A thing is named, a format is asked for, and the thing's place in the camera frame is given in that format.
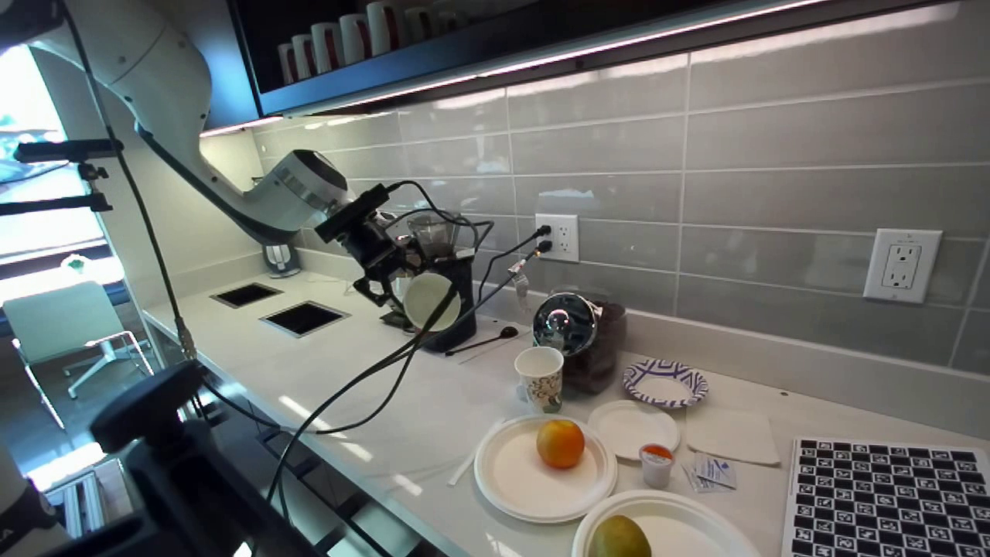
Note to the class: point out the black cupboard shelf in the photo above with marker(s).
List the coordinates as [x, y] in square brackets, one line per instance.
[514, 41]

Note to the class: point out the orange fruit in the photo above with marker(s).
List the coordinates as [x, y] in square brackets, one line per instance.
[561, 443]

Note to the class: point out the black long spoon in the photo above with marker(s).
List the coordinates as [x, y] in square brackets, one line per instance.
[484, 338]

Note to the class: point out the white sauce packet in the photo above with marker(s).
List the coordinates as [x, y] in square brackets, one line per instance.
[712, 475]

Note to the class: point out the black stereo camera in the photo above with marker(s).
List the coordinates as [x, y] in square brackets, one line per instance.
[144, 408]

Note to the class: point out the black camera stand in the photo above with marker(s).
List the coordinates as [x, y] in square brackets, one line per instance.
[195, 498]

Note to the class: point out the white paper napkin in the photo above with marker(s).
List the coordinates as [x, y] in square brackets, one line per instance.
[735, 438]

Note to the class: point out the swirl print paper cup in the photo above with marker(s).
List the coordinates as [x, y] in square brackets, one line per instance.
[429, 302]

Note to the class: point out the small white paper plate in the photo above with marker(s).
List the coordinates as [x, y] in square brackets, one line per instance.
[632, 428]

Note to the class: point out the small green table plant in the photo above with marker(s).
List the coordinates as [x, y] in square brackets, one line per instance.
[74, 265]

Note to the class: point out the empty white wall outlet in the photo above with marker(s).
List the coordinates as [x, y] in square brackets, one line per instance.
[902, 265]

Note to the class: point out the black coffee grinder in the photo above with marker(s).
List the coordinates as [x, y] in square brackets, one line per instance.
[465, 310]

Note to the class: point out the white paper bowl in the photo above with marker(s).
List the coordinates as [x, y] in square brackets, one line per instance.
[691, 530]

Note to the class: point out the white wall outlet with plugs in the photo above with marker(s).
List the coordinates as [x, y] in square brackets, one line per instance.
[564, 238]

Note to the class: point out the black camera on tripod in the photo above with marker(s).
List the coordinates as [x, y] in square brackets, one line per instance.
[67, 149]

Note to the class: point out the small gray kettle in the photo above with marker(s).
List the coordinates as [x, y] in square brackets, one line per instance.
[280, 261]

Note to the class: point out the small black scale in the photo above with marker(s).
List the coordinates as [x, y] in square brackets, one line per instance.
[393, 321]

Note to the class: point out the yellow green fruit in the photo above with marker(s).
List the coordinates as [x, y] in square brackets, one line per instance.
[621, 541]

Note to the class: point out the small patterned paper cup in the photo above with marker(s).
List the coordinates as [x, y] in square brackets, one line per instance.
[540, 382]

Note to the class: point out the blue patterned paper plate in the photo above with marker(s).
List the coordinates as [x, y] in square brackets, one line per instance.
[667, 384]

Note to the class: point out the small red sauce cup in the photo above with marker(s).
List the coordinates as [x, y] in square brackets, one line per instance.
[657, 465]

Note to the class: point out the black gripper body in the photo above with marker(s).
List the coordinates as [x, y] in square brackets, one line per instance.
[386, 265]

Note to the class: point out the white cafe table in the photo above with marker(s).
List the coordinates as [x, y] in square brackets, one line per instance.
[42, 280]

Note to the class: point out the large white paper plate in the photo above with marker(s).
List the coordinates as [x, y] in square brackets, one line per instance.
[511, 481]

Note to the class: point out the white chair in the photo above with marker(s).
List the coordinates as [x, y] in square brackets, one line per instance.
[63, 321]

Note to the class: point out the black white checkerboard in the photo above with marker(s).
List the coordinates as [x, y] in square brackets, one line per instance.
[886, 500]

